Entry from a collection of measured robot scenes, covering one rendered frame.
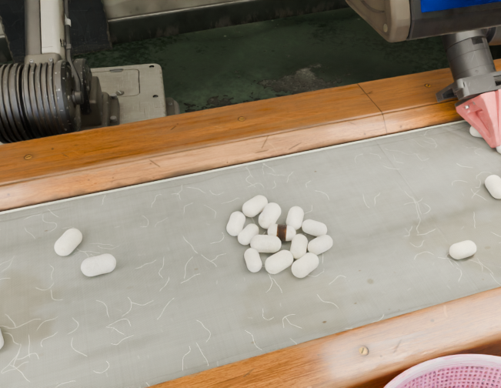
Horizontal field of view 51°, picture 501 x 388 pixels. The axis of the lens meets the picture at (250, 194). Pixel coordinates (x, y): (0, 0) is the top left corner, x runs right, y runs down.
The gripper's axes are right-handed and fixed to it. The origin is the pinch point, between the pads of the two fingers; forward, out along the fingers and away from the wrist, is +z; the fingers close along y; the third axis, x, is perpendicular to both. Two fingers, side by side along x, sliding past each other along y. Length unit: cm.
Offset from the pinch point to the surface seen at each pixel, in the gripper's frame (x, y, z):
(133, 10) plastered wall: 173, -31, -115
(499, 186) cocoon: -5.5, -5.6, 6.4
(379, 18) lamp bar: -32.4, -31.3, -7.4
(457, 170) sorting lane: 0.0, -7.0, 2.8
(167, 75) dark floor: 161, -24, -77
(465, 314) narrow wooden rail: -16.1, -21.4, 18.1
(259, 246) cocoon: -5.5, -38.2, 6.4
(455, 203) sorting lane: -3.7, -11.0, 7.2
